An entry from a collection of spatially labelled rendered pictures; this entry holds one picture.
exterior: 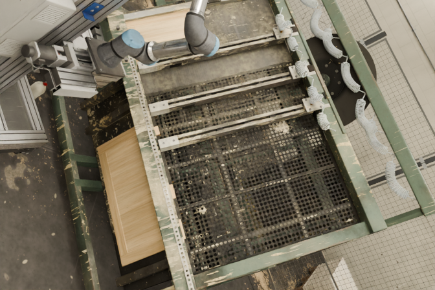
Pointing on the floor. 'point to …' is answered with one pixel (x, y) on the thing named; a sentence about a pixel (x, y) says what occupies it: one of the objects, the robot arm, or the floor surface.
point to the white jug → (38, 88)
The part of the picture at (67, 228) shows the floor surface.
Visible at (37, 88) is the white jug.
